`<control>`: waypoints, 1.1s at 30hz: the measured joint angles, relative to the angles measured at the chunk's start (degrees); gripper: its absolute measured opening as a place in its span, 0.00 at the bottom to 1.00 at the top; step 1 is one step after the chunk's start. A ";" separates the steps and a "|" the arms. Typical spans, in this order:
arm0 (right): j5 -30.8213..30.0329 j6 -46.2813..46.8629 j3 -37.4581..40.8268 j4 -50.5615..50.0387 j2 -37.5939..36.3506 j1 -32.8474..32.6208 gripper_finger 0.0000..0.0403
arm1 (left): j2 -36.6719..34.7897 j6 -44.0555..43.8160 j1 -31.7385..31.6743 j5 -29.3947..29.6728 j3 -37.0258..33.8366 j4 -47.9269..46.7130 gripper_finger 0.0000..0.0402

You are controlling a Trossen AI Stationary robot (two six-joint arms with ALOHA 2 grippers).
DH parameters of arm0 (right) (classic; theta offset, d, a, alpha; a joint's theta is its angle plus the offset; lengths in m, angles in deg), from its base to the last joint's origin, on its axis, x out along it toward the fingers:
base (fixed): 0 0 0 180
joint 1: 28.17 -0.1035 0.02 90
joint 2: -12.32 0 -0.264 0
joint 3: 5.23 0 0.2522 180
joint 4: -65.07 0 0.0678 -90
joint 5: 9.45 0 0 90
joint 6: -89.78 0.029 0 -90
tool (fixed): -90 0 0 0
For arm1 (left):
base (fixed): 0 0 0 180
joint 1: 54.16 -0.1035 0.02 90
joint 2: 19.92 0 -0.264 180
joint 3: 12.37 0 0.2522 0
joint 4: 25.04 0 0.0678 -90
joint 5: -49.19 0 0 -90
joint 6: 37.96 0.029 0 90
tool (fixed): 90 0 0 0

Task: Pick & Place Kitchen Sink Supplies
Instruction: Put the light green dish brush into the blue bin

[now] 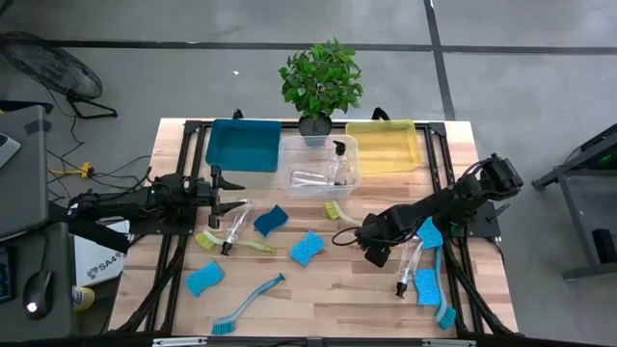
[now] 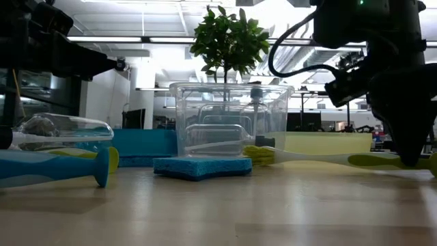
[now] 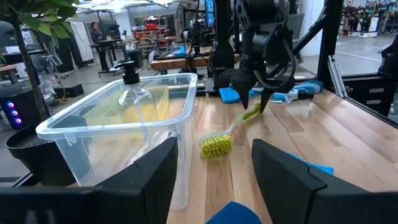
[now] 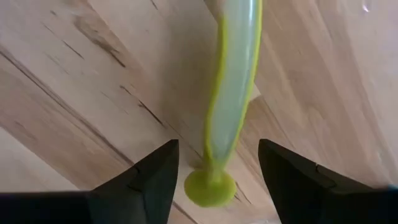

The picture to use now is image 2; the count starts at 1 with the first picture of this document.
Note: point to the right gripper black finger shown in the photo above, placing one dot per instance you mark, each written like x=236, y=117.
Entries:
x=406, y=119

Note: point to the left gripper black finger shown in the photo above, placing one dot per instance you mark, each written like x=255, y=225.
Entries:
x=85, y=63

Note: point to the dark blue sponge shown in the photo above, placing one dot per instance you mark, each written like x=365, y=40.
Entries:
x=143, y=161

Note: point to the light blue sponge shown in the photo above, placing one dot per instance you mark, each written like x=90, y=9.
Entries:
x=201, y=167

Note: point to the long ceiling light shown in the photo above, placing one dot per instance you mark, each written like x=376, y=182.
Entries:
x=102, y=39

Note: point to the black ceiling spotlight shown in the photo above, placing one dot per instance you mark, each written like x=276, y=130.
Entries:
x=120, y=64

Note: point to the black computer monitor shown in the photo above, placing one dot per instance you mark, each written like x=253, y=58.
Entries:
x=133, y=119
x=300, y=121

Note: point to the yellow plastic bin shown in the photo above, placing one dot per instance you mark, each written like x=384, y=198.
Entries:
x=324, y=143

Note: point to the teal plastic bin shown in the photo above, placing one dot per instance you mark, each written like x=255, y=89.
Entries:
x=143, y=141

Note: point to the clear plastic bin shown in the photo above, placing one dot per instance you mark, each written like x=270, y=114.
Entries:
x=191, y=102

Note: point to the potted green plant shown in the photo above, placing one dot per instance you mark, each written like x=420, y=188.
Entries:
x=228, y=41

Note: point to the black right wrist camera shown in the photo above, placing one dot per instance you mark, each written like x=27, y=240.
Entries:
x=346, y=87

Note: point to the silver ventilation duct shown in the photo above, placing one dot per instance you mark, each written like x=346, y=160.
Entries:
x=321, y=56

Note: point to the black background table frame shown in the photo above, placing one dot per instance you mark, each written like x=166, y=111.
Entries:
x=302, y=106

